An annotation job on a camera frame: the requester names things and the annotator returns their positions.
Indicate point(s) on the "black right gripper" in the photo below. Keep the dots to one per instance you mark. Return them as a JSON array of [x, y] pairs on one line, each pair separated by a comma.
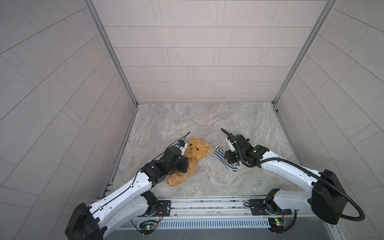
[[231, 154]]

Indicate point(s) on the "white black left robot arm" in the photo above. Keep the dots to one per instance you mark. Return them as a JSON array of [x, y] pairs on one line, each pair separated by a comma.
[[97, 220]]

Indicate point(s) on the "aluminium corner post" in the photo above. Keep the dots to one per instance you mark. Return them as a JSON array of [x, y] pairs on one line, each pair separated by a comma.
[[323, 17], [110, 50]]

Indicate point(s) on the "aluminium right corner post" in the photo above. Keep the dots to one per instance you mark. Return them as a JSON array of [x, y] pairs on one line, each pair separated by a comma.
[[323, 17]]

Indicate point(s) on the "right green circuit board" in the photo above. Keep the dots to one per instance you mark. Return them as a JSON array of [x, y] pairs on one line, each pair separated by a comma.
[[277, 224]]

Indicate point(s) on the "left green circuit board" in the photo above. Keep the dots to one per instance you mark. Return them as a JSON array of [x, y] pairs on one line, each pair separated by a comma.
[[148, 227]]

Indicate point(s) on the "white ventilation grille strip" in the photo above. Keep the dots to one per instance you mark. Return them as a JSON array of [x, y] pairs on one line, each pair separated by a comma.
[[178, 224]]

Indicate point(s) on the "tan plush teddy bear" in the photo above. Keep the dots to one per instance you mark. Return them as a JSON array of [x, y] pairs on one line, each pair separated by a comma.
[[195, 151]]

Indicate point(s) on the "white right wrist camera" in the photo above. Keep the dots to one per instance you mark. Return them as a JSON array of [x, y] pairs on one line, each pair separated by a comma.
[[230, 144]]

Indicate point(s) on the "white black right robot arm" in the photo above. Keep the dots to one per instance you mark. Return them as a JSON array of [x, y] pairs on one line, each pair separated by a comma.
[[320, 192]]

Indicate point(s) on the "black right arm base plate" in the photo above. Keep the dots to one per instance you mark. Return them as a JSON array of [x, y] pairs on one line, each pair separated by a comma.
[[260, 207]]

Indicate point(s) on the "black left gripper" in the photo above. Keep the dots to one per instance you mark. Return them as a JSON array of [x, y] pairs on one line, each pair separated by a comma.
[[183, 163]]

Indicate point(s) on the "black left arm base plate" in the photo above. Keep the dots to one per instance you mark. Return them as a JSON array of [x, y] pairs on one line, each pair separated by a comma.
[[161, 209]]

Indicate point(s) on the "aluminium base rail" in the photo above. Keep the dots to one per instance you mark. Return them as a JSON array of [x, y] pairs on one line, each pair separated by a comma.
[[223, 208]]

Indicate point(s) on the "aluminium left corner post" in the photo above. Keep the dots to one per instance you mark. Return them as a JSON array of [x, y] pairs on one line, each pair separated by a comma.
[[110, 50]]

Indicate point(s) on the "green circuit board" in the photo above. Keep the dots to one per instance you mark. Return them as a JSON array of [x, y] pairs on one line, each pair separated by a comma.
[[148, 227], [277, 224]]

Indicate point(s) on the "blue white striped knit sweater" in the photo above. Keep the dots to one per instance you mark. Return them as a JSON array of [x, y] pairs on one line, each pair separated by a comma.
[[220, 154]]

